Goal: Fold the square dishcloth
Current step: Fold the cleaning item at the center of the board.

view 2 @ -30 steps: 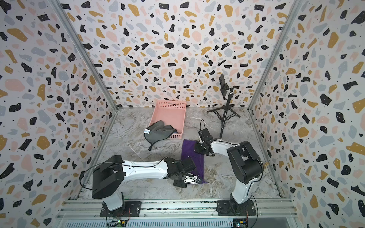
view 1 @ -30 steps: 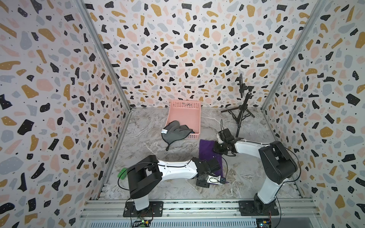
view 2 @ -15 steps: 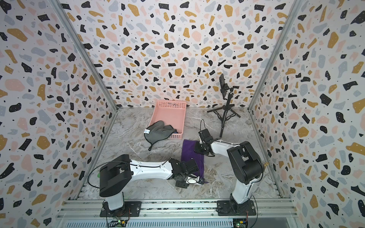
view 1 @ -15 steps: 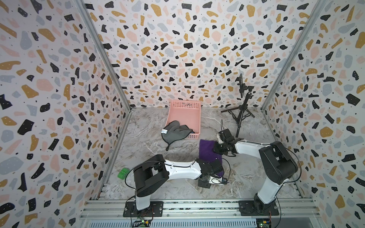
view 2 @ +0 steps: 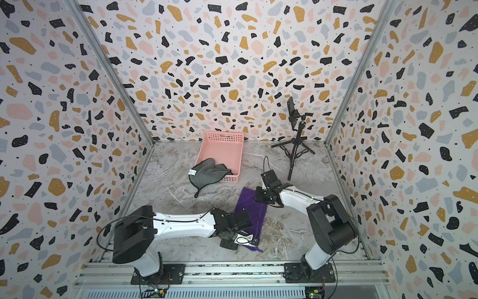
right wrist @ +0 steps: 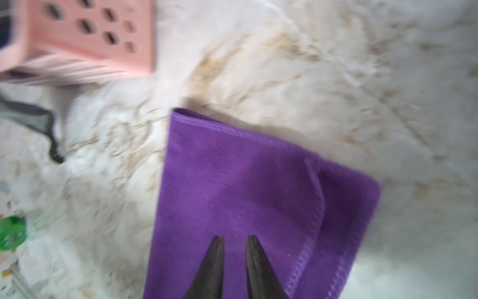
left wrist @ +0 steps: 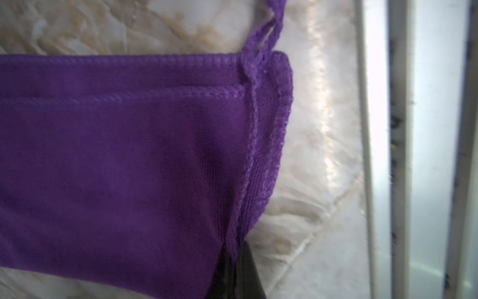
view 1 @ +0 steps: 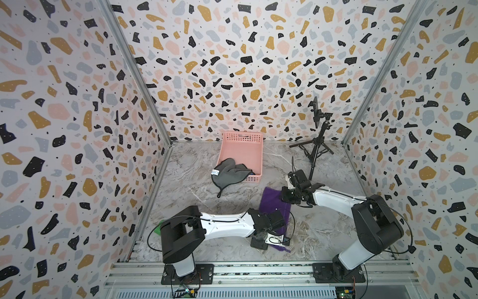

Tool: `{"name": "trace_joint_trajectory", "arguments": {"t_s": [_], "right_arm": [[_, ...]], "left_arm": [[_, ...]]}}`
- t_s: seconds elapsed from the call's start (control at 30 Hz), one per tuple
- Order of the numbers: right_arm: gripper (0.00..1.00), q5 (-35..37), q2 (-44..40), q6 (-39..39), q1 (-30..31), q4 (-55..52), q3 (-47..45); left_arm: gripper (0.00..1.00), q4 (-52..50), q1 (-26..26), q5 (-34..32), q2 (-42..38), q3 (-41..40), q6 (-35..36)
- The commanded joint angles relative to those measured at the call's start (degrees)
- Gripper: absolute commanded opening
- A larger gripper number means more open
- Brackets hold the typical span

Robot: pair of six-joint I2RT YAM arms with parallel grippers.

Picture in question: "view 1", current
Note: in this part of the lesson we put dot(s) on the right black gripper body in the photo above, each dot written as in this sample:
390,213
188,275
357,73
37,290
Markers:
290,196

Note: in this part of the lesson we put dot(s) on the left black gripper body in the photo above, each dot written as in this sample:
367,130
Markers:
261,245

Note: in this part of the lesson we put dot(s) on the purple square dishcloth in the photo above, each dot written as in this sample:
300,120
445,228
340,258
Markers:
271,202

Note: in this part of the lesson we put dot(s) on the grey and blue dishcloth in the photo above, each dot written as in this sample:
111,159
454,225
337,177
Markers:
227,173

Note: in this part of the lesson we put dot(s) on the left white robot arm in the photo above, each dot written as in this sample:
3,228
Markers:
184,232

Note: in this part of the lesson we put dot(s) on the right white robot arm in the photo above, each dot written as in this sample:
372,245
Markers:
377,227

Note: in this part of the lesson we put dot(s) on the black tripod with phone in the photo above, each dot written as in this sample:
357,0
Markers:
323,121

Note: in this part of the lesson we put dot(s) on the pink plastic basket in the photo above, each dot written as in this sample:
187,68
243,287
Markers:
245,148

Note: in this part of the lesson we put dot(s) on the left green circuit board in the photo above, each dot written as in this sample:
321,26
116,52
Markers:
185,293

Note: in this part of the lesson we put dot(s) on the green circuit board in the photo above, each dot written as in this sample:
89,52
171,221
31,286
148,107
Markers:
185,293
345,293

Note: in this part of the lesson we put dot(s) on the right green circuit board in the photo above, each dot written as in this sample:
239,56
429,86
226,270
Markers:
345,293

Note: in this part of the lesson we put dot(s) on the green plastic block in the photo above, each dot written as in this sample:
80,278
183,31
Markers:
158,228

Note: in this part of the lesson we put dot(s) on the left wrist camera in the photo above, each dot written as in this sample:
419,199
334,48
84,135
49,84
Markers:
278,240

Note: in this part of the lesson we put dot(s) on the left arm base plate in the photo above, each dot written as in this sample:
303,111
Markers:
202,274

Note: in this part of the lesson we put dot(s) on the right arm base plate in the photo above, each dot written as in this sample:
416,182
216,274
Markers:
335,273

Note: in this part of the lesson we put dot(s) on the aluminium mounting rail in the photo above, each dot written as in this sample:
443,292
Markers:
385,279

